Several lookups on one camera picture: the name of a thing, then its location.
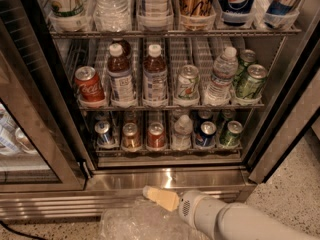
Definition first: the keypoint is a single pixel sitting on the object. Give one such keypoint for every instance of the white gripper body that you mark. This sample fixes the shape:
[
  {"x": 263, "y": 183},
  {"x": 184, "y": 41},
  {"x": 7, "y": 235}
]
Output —
[{"x": 190, "y": 205}]

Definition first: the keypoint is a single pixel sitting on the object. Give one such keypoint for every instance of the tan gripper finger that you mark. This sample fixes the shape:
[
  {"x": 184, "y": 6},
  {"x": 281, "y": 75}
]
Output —
[{"x": 167, "y": 199}]

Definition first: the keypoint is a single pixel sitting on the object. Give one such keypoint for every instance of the shelf water bottle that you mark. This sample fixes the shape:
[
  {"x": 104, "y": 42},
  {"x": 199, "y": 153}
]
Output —
[
  {"x": 224, "y": 69},
  {"x": 112, "y": 15},
  {"x": 181, "y": 138}
]

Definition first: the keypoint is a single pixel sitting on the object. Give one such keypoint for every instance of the pepsi can shelf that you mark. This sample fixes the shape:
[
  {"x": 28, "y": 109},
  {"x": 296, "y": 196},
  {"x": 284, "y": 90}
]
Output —
[
  {"x": 205, "y": 134},
  {"x": 203, "y": 116}
]

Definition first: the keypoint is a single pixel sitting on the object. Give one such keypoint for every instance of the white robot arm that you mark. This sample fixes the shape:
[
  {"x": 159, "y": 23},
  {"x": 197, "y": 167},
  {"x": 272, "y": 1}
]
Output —
[{"x": 222, "y": 221}]

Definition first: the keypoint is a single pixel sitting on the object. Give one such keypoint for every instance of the red can bottom shelf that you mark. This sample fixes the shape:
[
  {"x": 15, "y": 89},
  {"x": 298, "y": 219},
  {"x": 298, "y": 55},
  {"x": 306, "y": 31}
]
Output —
[{"x": 156, "y": 135}]

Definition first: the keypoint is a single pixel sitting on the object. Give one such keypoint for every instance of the orange brown can bottom shelf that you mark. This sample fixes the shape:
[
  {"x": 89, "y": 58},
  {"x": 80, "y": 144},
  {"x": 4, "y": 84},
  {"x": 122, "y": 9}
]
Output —
[{"x": 130, "y": 136}]

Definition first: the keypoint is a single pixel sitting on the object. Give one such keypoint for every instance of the front green can bottom shelf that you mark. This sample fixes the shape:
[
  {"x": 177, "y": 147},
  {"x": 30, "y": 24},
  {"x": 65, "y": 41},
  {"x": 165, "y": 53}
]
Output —
[{"x": 231, "y": 133}]

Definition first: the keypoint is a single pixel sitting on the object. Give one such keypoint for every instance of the blue silver can bottom shelf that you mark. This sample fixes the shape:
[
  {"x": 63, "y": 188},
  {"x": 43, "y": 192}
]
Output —
[{"x": 104, "y": 132}]

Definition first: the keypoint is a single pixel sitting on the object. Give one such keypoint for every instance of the rear green can bottom shelf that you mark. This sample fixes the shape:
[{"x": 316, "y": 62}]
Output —
[{"x": 224, "y": 117}]

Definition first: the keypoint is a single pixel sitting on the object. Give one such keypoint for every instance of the stainless steel fridge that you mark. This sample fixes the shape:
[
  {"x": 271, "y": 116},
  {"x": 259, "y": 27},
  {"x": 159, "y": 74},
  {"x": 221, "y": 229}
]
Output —
[{"x": 115, "y": 178}]

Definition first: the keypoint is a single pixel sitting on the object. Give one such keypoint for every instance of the white 7up can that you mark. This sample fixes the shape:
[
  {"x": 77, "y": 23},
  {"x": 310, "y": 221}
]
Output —
[{"x": 187, "y": 82}]

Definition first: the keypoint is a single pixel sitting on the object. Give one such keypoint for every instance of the front green can middle shelf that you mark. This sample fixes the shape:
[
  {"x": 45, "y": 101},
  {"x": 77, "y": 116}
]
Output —
[{"x": 251, "y": 82}]

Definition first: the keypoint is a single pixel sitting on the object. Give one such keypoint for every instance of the glass fridge door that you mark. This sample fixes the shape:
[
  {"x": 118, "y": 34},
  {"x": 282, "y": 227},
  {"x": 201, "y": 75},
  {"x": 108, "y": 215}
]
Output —
[{"x": 35, "y": 156}]

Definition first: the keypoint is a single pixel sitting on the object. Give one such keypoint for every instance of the red coca-cola can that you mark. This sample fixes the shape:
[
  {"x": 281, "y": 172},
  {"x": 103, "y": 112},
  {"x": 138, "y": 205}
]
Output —
[{"x": 89, "y": 84}]

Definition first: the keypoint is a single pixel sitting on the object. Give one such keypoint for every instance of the rear green can middle shelf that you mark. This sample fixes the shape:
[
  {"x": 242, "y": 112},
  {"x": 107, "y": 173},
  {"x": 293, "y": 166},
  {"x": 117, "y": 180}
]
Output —
[{"x": 246, "y": 58}]

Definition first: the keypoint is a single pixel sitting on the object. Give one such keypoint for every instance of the clear plastic wrap bundle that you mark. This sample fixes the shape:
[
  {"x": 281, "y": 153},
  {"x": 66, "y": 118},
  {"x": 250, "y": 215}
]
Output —
[{"x": 145, "y": 220}]

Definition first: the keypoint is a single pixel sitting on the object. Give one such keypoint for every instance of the middle iced tea bottle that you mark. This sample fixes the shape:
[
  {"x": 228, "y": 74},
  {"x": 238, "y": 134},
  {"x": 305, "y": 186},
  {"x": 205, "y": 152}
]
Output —
[{"x": 154, "y": 75}]

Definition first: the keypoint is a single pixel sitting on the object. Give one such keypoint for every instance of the iced tea bottle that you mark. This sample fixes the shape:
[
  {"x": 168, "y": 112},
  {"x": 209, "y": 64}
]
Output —
[
  {"x": 125, "y": 46},
  {"x": 154, "y": 75},
  {"x": 120, "y": 74}
]

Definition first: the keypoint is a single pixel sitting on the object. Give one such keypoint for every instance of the front left iced tea bottle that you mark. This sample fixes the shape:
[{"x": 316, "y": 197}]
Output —
[{"x": 120, "y": 74}]

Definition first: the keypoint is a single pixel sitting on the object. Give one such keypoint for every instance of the rear iced tea bottle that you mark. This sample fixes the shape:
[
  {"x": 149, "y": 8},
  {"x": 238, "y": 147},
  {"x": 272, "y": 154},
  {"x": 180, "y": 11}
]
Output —
[{"x": 125, "y": 46}]

